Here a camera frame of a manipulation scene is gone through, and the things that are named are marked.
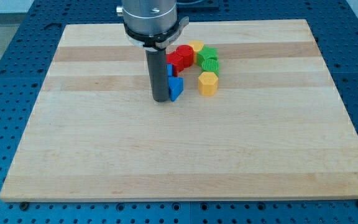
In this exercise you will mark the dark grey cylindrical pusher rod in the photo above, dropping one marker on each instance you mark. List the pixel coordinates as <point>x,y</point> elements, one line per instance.
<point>157,66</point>

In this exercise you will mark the yellow hexagon block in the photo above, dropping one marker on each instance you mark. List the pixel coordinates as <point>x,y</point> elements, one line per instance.
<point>208,83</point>

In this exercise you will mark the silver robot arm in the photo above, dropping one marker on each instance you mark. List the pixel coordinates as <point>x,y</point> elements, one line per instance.
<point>153,25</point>

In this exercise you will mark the blue cube block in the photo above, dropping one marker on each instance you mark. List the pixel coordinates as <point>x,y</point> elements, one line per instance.
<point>170,70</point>

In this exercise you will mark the red cube block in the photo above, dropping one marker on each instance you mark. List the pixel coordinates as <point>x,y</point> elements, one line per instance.
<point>177,62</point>

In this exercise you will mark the blue triangle block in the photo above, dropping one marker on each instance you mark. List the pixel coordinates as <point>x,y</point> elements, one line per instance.
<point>176,85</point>

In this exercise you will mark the red cylinder block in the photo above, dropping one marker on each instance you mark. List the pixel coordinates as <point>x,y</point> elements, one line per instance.
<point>186,51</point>

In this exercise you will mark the yellow cylinder block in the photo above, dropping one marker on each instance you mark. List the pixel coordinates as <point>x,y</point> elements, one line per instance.
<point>197,46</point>

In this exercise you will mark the green star block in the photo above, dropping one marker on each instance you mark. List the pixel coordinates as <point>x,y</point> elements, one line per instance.
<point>206,53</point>

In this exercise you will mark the green cylinder block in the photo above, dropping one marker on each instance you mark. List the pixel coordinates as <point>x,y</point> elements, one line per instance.
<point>211,65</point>

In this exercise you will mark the wooden board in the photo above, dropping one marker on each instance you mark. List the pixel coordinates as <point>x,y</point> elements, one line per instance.
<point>276,129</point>

